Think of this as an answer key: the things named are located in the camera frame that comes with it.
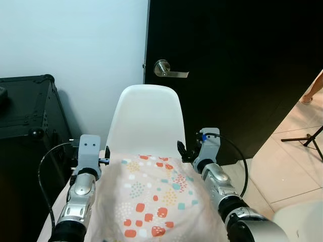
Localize cream pillow with coloured dots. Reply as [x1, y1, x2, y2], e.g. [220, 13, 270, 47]
[38, 151, 229, 242]

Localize white plastic shell chair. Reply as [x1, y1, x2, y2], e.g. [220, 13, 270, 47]
[105, 84, 187, 158]

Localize white rounded chair seat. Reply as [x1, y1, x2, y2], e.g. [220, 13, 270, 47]
[272, 201, 323, 242]

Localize black flight case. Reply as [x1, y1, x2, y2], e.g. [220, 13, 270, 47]
[0, 75, 77, 242]

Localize black door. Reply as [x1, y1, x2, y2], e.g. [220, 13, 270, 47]
[143, 0, 323, 167]

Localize black tripod stand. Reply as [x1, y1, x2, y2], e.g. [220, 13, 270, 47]
[281, 126, 323, 162]

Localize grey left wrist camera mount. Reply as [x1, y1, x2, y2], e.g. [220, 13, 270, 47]
[76, 134, 102, 175]

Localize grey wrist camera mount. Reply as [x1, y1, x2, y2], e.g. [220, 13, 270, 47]
[76, 134, 102, 175]
[196, 127, 222, 163]

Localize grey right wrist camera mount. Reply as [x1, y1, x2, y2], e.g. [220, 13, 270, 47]
[196, 127, 222, 163]

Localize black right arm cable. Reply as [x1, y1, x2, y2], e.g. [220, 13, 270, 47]
[204, 133, 249, 198]

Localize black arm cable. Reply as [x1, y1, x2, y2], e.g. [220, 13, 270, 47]
[204, 133, 249, 198]
[37, 141, 81, 230]

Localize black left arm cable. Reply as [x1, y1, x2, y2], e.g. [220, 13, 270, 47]
[37, 141, 81, 230]

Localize silver lever door handle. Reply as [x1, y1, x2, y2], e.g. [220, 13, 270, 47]
[153, 59, 190, 79]

